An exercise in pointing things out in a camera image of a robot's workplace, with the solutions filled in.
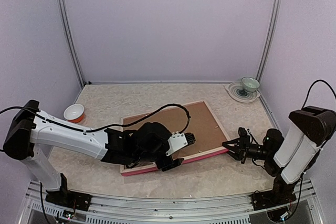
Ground right aluminium corner post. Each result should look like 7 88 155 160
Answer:
256 0 281 82

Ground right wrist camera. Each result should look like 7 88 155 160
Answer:
238 127 250 138

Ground orange white bowl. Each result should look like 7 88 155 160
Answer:
64 104 85 123

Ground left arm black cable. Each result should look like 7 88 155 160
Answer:
0 103 192 135

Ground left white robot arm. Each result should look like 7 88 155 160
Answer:
1 100 188 206

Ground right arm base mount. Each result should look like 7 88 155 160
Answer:
251 175 298 211

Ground pink wooden picture frame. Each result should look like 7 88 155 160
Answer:
120 100 229 177

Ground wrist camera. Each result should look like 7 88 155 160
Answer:
166 133 196 156
238 127 250 138

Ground pale green ceramic bowl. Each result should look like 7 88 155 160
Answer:
241 77 260 92

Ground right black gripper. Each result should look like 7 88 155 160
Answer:
222 135 271 164

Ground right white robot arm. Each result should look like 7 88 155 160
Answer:
222 106 335 205

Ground left aluminium corner post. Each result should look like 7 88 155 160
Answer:
57 0 86 88

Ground aluminium front rail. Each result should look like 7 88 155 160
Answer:
15 180 325 223

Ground white swirl pattern plate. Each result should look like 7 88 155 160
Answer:
225 82 261 103

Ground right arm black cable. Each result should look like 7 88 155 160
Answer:
301 79 336 109

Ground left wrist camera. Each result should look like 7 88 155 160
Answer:
166 133 196 156

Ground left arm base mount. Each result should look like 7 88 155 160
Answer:
46 173 92 211

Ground aluminium corner post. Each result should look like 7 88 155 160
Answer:
57 0 86 88
256 0 281 82

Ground brown cardboard backing board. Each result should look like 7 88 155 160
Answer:
123 102 225 169

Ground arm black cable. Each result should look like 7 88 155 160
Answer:
0 103 192 135
301 79 336 109

